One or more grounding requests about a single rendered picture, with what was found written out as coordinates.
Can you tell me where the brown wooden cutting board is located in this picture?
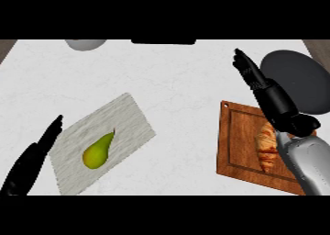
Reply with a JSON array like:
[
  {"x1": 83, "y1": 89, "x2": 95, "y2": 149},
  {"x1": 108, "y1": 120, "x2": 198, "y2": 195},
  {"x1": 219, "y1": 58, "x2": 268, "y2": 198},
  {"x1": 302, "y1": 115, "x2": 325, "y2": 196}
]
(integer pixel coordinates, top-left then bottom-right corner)
[{"x1": 215, "y1": 100, "x2": 318, "y2": 196}]

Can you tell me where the green pear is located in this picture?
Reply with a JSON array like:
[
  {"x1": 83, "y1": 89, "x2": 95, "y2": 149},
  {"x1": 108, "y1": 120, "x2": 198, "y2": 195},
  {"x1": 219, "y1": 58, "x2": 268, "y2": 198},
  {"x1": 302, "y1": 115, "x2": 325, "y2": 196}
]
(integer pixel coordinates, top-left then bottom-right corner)
[{"x1": 82, "y1": 128, "x2": 116, "y2": 170}]

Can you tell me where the pale grey round bowl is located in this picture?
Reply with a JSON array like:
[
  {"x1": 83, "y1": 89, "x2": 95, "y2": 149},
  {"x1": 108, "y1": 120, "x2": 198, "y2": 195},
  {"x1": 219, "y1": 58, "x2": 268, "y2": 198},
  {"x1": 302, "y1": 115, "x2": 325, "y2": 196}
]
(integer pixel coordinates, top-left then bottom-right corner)
[{"x1": 63, "y1": 39, "x2": 107, "y2": 51}]

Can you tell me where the golden brown croissant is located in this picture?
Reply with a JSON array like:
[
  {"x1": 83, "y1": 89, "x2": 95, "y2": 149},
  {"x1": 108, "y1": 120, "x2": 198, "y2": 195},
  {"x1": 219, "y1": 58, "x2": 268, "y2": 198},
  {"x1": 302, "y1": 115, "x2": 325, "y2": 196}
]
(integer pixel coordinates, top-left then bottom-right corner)
[{"x1": 254, "y1": 120, "x2": 279, "y2": 174}]

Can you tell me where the grey marbled placemat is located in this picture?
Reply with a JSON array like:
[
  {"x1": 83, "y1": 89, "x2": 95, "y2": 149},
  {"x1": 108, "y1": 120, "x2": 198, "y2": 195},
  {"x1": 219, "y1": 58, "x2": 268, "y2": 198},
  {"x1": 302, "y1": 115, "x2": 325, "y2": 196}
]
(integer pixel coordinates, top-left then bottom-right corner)
[{"x1": 48, "y1": 92, "x2": 156, "y2": 196}]

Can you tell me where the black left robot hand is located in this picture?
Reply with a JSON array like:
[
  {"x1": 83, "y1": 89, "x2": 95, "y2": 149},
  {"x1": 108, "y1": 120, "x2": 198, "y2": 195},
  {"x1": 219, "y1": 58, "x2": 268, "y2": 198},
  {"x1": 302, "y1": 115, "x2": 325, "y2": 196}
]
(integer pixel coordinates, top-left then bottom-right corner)
[{"x1": 0, "y1": 114, "x2": 64, "y2": 196}]

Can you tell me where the dark grey round pan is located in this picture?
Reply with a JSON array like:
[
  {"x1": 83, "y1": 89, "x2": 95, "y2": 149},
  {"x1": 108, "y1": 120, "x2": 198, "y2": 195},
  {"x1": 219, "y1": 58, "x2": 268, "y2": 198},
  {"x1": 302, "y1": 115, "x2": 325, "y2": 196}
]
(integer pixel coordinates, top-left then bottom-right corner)
[{"x1": 259, "y1": 50, "x2": 330, "y2": 116}]

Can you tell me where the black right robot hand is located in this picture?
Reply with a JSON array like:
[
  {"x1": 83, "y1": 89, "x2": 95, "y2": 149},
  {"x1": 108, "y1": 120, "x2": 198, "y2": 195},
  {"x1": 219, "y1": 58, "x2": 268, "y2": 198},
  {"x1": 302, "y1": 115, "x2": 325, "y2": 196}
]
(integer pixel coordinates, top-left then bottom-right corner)
[{"x1": 231, "y1": 48, "x2": 321, "y2": 139}]

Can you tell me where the black flat appliance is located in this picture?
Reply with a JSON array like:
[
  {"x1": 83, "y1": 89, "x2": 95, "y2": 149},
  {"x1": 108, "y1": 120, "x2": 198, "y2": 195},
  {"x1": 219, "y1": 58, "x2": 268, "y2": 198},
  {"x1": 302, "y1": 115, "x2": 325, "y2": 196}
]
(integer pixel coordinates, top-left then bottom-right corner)
[{"x1": 129, "y1": 39, "x2": 197, "y2": 46}]

